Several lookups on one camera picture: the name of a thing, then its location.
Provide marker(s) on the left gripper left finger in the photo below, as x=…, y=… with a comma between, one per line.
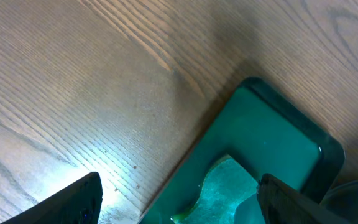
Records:
x=78, y=203

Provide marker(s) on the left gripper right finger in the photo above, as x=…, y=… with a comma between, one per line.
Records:
x=280, y=203

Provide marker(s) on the green wavy sponge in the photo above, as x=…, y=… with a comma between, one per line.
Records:
x=228, y=195

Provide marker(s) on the black rectangular tray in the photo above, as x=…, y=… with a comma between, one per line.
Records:
x=264, y=133

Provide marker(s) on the black round tray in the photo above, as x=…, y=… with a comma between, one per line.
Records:
x=343, y=201

